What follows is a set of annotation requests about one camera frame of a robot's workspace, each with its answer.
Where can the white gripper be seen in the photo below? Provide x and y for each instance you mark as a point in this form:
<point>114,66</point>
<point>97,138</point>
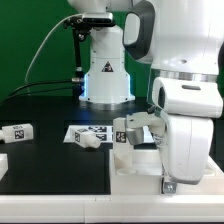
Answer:
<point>184,148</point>

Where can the white square table top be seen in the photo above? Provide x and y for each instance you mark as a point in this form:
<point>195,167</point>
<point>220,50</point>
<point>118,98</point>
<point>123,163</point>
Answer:
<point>144,177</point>

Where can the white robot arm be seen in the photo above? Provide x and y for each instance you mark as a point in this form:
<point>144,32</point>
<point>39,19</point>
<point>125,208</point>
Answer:
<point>182,41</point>

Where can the white left obstacle block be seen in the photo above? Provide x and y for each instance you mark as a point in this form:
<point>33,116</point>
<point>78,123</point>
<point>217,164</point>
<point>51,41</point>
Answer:
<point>3,165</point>

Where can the white marker base plate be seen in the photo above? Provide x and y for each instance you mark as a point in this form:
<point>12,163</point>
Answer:
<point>104,133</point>

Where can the white front obstacle rail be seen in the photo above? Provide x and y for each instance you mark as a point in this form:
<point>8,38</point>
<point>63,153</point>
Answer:
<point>111,209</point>

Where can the black camera stand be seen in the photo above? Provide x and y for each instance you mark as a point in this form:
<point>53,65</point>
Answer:
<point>81,26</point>

